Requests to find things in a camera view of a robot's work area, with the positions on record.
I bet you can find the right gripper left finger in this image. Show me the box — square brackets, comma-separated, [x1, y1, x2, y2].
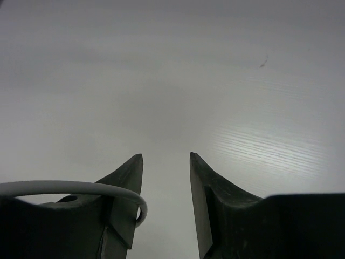
[56, 154, 143, 250]

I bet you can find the grey headphone cable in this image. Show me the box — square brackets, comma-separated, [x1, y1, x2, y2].
[0, 180, 149, 230]

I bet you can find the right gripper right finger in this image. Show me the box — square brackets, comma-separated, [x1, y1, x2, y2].
[189, 152, 261, 258]

